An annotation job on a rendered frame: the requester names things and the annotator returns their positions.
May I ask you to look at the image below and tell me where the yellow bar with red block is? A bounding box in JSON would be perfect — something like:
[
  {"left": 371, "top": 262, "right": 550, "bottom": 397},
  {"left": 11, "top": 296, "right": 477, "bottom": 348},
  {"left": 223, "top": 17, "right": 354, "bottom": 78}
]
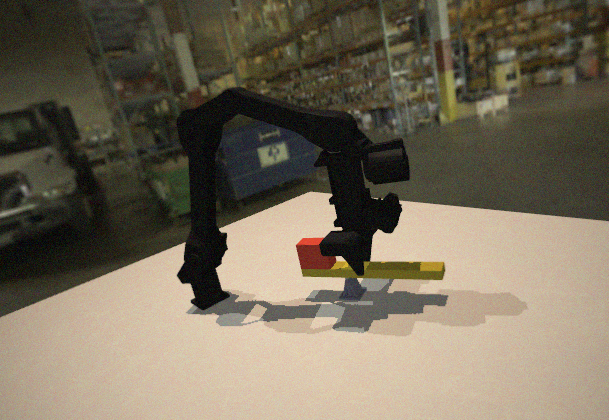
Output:
[{"left": 296, "top": 238, "right": 445, "bottom": 280}]

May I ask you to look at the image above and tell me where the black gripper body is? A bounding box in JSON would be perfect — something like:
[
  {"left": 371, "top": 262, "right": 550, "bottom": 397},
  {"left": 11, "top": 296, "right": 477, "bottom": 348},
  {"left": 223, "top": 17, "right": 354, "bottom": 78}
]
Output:
[{"left": 319, "top": 185, "right": 370, "bottom": 256}]

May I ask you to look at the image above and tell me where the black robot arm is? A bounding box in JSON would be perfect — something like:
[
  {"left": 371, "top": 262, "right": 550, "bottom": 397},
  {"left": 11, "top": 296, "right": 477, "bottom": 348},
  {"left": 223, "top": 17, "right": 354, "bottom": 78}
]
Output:
[{"left": 177, "top": 87, "right": 410, "bottom": 310}]

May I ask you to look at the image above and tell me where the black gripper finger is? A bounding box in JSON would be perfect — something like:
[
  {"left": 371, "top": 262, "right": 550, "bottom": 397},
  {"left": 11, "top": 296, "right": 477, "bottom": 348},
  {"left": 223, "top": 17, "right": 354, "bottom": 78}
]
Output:
[
  {"left": 362, "top": 227, "right": 378, "bottom": 261},
  {"left": 342, "top": 240, "right": 369, "bottom": 276}
]

